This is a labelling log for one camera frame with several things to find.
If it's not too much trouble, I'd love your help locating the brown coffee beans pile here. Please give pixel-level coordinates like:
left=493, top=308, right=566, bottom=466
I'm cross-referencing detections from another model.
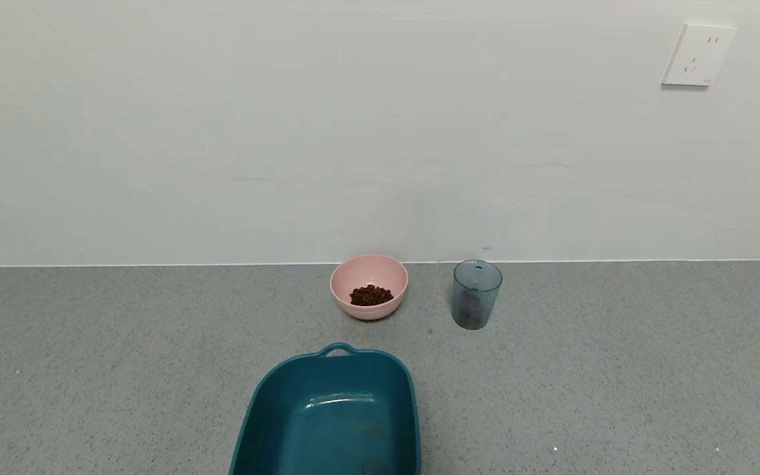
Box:
left=350, top=284, right=394, bottom=307

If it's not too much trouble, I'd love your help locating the translucent blue ribbed cup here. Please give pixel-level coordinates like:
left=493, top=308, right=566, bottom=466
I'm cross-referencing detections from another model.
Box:
left=453, top=259, right=503, bottom=330

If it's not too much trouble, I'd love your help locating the pink plastic bowl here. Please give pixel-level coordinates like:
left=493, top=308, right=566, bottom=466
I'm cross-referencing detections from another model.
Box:
left=330, top=254, right=409, bottom=321

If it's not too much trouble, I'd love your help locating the teal plastic basin tray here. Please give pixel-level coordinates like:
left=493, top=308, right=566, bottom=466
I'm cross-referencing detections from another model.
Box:
left=228, top=342, right=422, bottom=475

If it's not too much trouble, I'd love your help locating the white wall socket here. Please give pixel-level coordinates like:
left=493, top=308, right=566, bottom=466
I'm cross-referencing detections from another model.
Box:
left=661, top=24, right=738, bottom=87

